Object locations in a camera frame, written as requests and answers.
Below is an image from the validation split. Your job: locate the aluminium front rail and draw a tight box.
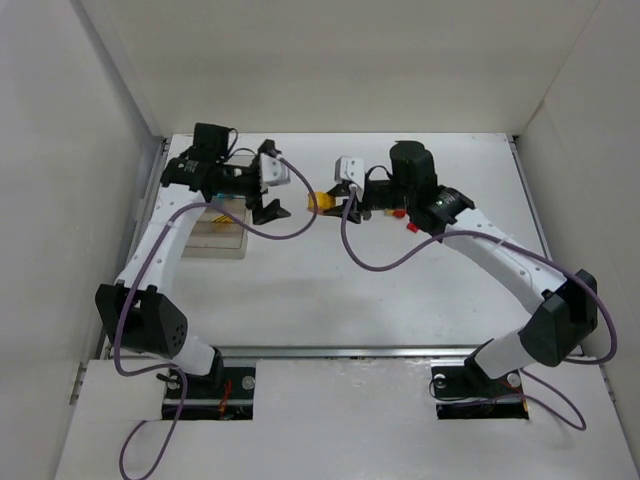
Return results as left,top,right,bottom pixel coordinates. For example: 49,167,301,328
102,345,584,360

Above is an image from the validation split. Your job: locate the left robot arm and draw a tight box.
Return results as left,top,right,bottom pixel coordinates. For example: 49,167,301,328
95,123,289,384

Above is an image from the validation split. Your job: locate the purple cable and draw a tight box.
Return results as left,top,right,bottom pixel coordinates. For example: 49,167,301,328
113,157,321,480
339,187,619,432

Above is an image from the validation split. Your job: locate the clear compartment container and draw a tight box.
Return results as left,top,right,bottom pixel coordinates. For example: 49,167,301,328
182,154,259,261

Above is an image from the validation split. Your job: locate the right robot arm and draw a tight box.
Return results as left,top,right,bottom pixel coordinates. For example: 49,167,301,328
326,141,597,399

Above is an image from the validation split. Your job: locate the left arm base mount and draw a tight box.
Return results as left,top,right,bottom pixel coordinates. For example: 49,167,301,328
179,359,257,421

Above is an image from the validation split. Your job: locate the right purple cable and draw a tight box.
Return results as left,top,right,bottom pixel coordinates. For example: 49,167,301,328
339,187,619,432

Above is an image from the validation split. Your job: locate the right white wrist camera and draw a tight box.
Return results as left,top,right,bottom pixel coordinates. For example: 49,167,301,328
334,156,365,191

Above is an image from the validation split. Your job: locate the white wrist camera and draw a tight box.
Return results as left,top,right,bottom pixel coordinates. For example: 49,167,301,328
334,156,365,191
259,153,291,191

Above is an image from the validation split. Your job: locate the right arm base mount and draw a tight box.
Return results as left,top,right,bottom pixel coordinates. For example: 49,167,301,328
428,362,529,420

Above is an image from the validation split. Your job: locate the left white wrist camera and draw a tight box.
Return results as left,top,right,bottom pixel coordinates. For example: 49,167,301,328
259,153,291,191

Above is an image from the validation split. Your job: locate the yellow orange patterned lego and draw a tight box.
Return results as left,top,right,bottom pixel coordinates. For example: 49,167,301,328
307,192,336,214

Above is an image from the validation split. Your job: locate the yellow black striped lego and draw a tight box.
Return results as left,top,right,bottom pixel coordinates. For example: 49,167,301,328
211,215,234,225

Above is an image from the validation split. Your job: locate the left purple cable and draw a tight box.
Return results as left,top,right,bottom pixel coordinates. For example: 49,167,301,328
113,157,321,480

